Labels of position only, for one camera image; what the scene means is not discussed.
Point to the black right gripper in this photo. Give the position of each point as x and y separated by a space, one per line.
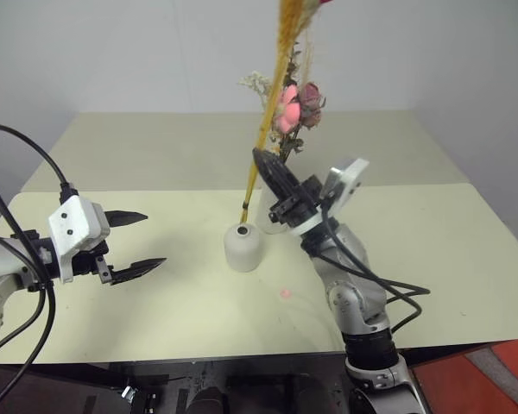
291 207

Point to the pink dried flower bouquet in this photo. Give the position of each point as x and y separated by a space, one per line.
290 113

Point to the small pink petal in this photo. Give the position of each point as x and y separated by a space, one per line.
285 293

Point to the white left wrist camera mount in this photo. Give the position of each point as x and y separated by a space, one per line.
75 226

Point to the dark rounded shape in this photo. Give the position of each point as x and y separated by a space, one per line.
205 401

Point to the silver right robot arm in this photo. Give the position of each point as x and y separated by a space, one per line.
349 267

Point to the small silver metal bracket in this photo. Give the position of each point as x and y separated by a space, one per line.
128 392

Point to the tall white ceramic vase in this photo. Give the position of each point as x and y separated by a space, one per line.
265 215

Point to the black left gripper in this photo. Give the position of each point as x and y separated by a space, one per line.
86 261

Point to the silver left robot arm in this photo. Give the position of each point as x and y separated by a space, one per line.
8 259

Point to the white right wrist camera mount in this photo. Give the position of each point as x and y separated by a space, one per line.
349 181

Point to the small white ceramic vase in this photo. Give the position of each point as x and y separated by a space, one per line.
243 250

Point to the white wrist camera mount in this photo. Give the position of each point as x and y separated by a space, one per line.
349 181
75 226

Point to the orange dried grass bouquet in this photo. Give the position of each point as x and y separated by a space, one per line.
280 52

